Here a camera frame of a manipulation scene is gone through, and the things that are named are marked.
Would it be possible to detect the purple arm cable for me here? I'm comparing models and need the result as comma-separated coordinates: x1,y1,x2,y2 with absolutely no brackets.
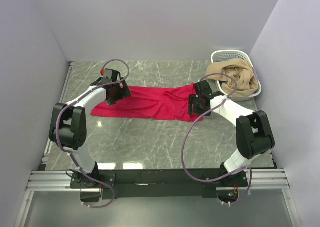
181,73,252,208
56,58,131,209

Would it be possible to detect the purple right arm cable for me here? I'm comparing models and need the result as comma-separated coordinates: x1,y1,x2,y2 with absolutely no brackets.
181,73,252,208

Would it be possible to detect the aluminium frame rail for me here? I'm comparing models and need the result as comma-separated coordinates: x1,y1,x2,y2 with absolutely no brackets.
26,169,290,192

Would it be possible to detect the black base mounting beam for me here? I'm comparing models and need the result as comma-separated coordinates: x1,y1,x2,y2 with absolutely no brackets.
70,169,248,203

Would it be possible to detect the red t-shirt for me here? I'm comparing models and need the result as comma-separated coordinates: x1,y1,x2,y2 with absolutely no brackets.
91,83,199,122

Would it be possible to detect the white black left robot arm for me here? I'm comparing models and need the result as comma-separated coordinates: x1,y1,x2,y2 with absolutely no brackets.
49,69,131,188

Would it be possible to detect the tan t-shirt in basket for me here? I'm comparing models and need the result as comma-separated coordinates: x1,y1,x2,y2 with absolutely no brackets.
205,58,259,98

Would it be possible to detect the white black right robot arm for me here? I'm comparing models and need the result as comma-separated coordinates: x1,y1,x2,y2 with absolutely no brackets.
181,80,275,187

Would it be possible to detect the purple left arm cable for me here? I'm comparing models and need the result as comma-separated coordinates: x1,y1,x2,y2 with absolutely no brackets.
56,58,131,209

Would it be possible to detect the white perforated laundry basket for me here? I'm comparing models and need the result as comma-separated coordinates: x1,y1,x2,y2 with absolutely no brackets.
210,49,262,102

